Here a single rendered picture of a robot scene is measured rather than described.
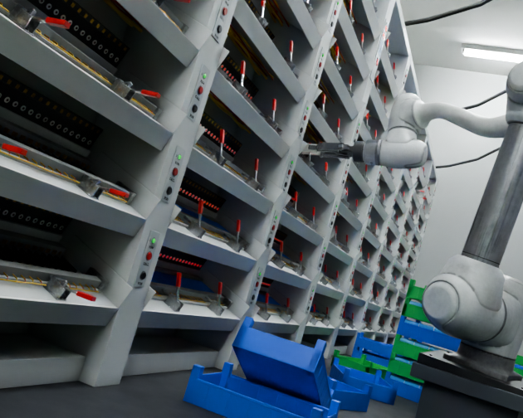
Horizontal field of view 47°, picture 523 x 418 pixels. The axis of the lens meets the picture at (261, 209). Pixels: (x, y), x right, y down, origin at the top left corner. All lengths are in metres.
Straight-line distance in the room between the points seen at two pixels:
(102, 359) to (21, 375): 0.19
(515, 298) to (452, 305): 0.28
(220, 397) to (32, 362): 0.41
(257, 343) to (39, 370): 0.48
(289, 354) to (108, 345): 0.39
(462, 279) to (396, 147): 0.65
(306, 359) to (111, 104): 0.68
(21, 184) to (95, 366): 0.47
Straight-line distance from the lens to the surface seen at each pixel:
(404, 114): 2.18
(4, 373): 1.15
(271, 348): 1.40
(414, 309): 2.66
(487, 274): 1.65
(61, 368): 1.27
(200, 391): 1.38
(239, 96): 1.56
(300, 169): 2.14
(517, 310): 1.82
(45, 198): 1.04
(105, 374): 1.33
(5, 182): 0.97
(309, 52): 2.07
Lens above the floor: 0.30
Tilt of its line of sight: 6 degrees up
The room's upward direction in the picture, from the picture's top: 16 degrees clockwise
